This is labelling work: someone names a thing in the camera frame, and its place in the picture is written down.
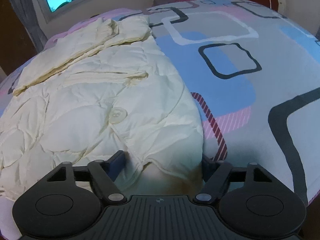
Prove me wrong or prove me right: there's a dark wooden door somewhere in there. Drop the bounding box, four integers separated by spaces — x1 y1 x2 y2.
0 0 37 75

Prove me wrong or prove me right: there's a cream quilted jacket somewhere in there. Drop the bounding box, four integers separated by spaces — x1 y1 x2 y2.
1 15 203 200

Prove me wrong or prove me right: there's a grey curtain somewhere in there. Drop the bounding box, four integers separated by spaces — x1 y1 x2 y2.
9 0 48 53

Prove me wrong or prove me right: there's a patterned grey blue bedspread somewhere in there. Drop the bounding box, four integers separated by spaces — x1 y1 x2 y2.
1 0 319 239

